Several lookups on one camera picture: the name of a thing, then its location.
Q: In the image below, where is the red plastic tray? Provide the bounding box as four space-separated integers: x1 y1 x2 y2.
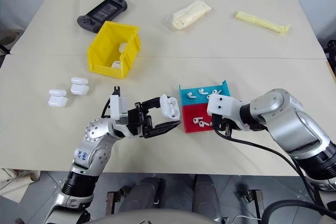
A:
181 103 215 134

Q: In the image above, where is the thick black cable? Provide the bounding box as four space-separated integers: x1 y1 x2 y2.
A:
261 199 336 224

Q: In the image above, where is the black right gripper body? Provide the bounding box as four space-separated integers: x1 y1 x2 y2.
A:
211 113 236 136

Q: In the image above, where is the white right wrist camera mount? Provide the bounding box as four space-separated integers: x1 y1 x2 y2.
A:
206 93 244 120

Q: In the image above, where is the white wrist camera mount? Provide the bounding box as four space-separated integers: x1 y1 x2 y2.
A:
109 93 130 126
206 93 244 120

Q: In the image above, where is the yellow plastic bin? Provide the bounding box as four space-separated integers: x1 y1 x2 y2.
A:
87 20 142 79

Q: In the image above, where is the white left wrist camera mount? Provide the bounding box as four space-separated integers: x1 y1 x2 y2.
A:
109 93 130 126

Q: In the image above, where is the black equipment stand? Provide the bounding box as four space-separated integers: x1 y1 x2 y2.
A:
323 38 336 63

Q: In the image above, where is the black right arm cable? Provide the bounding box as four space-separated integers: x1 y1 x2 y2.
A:
214 128 326 210

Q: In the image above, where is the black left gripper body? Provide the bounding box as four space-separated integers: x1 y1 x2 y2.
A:
127 101 153 138

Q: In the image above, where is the grey round stool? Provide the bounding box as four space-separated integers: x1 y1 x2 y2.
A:
0 28 24 55

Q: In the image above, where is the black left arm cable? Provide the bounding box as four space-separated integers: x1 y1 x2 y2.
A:
100 97 112 119

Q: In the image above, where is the metal floor bracket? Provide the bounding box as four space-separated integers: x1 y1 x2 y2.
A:
237 188 264 220
106 185 132 217

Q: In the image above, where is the teal plastic tray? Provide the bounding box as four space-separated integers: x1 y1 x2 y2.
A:
178 79 232 107

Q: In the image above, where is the dark rounded shape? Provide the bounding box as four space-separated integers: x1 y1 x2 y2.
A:
192 174 222 220
125 176 169 217

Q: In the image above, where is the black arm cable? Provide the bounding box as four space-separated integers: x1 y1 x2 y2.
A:
214 128 326 210
100 97 112 119

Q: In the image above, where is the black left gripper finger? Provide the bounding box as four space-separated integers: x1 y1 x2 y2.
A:
141 97 162 110
145 120 182 138

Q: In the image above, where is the grey curved robot body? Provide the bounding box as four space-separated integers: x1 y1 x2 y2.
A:
88 209 224 224

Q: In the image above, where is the clear bag of cream filling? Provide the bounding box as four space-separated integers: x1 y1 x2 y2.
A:
163 0 213 31

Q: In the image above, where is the thin white cable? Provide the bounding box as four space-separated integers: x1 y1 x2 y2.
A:
230 214 258 221

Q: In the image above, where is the yellow wrapped strip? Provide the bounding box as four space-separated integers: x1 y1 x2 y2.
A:
235 10 291 35

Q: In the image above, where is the black handheld game controller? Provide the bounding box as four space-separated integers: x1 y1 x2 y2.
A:
76 0 129 34

